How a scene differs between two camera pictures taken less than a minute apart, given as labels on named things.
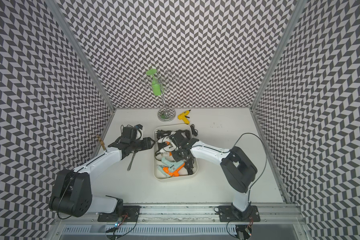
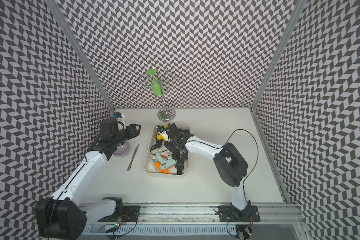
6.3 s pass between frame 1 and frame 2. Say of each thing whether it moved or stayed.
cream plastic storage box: moved
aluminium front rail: stayed
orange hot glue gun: moved
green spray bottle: stayed
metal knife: stayed
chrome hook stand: stayed
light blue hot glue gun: moved
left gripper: moved
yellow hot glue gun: moved
